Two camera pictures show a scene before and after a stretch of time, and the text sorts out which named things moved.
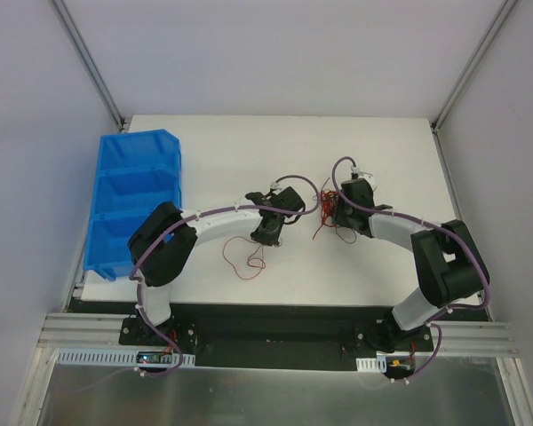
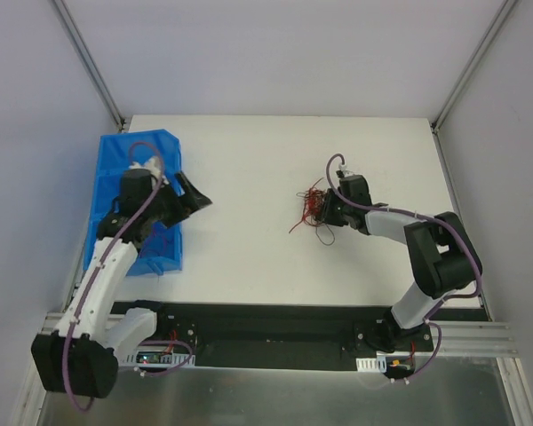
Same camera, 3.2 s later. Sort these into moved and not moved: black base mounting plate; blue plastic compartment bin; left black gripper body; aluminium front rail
Moved: left black gripper body
Not moved: blue plastic compartment bin; black base mounting plate; aluminium front rail
